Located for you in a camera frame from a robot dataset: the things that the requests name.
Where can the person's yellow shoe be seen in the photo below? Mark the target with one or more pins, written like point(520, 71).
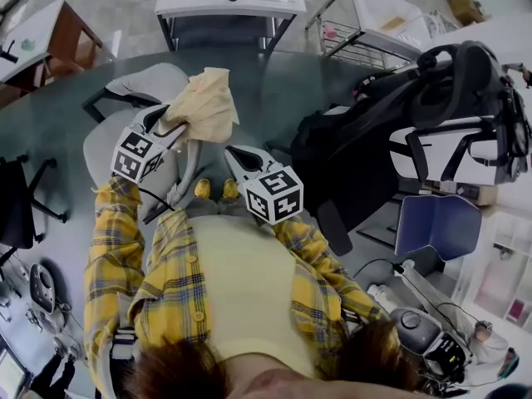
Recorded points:
point(203, 188)
point(230, 189)

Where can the person's left forearm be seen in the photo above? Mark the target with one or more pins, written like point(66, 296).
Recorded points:
point(112, 256)

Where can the white shelf unit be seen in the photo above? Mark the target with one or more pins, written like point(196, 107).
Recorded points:
point(507, 264)

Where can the white robot with black head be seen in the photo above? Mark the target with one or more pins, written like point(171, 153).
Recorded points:
point(420, 331)

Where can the cream clothes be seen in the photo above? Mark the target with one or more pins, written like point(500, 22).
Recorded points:
point(208, 106)

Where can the white equipment with black frame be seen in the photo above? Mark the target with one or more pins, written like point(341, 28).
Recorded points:
point(440, 144)

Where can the small pink object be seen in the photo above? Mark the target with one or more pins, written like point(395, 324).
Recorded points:
point(329, 31)

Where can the person's right forearm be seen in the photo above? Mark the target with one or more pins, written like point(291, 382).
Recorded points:
point(320, 256)

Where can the black office chair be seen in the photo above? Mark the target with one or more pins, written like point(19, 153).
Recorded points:
point(345, 160)

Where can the small teal object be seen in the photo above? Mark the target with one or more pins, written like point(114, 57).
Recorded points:
point(28, 45)

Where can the brown desk with white top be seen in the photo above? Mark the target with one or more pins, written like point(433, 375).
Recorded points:
point(62, 31)

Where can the person's torso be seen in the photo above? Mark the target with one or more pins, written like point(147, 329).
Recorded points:
point(245, 289)

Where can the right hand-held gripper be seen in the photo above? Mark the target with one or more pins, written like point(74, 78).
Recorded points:
point(276, 195)

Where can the grey chair with black frame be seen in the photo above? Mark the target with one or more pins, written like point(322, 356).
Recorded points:
point(108, 139)

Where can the person's left yellow shoe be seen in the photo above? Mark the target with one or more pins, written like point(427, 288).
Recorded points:
point(203, 188)

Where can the small black swivel chair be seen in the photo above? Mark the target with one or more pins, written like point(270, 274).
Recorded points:
point(14, 206)

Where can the grey oval device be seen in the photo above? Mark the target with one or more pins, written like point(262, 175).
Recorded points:
point(43, 289)

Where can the person's right yellow shoe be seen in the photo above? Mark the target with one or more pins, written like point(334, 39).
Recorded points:
point(230, 189)

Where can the cardboard box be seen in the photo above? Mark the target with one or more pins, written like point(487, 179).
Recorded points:
point(465, 6)

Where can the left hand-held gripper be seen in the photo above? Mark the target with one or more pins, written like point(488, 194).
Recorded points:
point(135, 156)

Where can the beige box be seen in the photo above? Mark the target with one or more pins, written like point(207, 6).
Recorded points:
point(465, 193)

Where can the person's legs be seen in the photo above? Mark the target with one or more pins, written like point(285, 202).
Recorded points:
point(216, 208)

